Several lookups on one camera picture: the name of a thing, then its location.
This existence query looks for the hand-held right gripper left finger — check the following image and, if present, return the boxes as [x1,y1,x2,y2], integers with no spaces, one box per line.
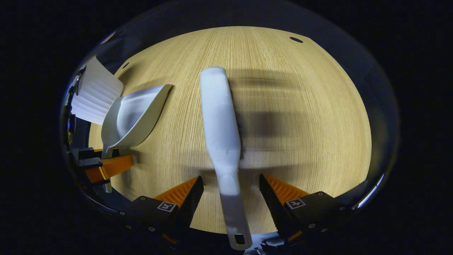
[119,176,205,245]

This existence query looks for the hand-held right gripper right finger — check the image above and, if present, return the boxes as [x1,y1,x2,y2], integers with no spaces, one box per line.
[259,174,351,245]

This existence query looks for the small white broom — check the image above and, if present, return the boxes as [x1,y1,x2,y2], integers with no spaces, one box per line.
[199,67,253,251]

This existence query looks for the white garbage bin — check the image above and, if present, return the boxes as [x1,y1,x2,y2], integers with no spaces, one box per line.
[71,57,124,125]

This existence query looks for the white dustpan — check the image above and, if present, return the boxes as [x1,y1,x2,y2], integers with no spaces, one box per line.
[101,84,173,193]

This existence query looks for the wooden desktop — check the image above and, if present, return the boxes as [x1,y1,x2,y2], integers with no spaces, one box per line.
[88,26,372,236]

